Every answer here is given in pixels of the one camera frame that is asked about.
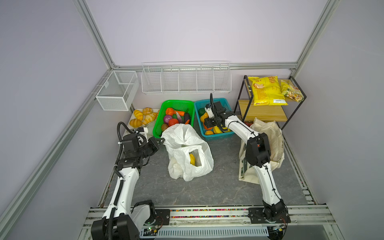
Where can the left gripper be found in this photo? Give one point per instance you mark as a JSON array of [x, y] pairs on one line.
[[152, 142]]

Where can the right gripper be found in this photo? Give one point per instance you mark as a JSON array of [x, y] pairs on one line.
[[207, 121]]

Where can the white plastic grocery bag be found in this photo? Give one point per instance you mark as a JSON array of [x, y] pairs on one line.
[[180, 141]]

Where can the yellow banana bunch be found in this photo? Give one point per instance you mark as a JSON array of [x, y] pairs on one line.
[[192, 159]]

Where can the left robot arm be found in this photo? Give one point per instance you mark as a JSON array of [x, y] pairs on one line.
[[122, 220]]

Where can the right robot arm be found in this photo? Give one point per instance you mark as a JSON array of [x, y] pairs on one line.
[[258, 156]]

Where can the brown potato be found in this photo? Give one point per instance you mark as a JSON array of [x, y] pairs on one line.
[[164, 127]]

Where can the teal plastic basket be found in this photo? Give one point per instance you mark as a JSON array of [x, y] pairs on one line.
[[207, 129]]

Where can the red tomato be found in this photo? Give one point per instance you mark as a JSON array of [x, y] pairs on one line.
[[173, 122]]

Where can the purple onion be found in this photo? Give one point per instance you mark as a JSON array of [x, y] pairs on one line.
[[167, 118]]

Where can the green plastic basket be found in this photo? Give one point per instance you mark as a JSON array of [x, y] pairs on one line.
[[179, 109]]

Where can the croissant bread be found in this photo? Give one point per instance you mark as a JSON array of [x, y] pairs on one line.
[[136, 123]]

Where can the black wooden shelf rack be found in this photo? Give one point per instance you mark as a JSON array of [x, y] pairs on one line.
[[247, 112]]

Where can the white bread tray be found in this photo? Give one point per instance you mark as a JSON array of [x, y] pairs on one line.
[[144, 118]]

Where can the large yellow chips bag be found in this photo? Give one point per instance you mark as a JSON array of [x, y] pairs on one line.
[[267, 91]]

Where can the small white mesh basket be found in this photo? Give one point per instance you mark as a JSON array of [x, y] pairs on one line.
[[118, 91]]

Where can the small yellow snack bag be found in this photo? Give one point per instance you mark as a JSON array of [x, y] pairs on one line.
[[292, 92]]

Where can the long white wire basket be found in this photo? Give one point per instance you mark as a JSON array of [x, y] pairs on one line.
[[186, 77]]

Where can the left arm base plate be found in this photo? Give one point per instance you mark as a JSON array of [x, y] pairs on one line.
[[145, 216]]

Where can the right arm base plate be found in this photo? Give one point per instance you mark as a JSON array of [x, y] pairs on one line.
[[267, 216]]

